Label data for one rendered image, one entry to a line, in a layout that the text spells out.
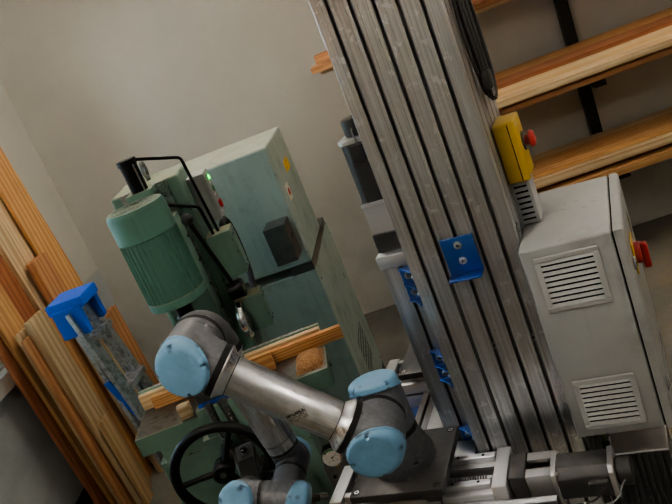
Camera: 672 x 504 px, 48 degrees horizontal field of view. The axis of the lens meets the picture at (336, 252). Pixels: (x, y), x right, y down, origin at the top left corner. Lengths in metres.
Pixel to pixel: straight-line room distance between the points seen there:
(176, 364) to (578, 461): 0.86
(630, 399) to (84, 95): 3.64
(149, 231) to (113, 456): 1.85
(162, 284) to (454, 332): 0.87
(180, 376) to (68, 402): 2.19
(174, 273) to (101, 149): 2.57
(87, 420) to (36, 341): 0.44
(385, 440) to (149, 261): 0.93
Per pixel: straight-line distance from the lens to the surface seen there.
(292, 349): 2.30
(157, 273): 2.16
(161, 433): 2.27
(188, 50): 4.42
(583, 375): 1.70
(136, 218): 2.12
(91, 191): 4.76
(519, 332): 1.70
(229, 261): 2.39
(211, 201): 2.44
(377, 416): 1.56
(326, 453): 2.22
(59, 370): 3.64
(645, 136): 4.14
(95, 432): 3.74
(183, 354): 1.50
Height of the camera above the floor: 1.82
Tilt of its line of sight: 17 degrees down
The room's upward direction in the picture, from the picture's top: 22 degrees counter-clockwise
